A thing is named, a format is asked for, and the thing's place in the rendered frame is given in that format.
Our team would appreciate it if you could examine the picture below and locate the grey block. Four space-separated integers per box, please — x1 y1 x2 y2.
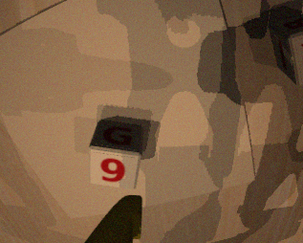
89 121 143 189
269 14 303 86

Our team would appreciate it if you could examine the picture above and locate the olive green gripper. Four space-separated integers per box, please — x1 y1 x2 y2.
84 195 142 243

